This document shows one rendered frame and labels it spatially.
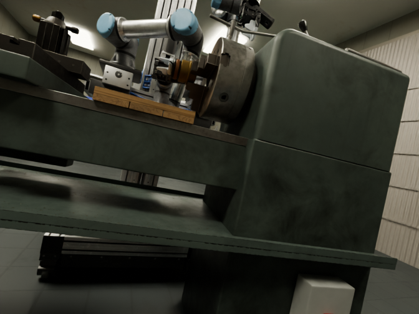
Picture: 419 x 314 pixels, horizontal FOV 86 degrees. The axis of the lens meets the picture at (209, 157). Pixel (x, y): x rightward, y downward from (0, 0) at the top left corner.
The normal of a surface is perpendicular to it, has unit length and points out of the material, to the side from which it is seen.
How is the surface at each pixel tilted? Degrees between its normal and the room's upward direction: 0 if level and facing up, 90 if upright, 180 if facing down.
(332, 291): 90
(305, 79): 90
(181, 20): 89
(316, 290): 90
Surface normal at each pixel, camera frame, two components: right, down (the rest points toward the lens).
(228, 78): 0.19, 0.24
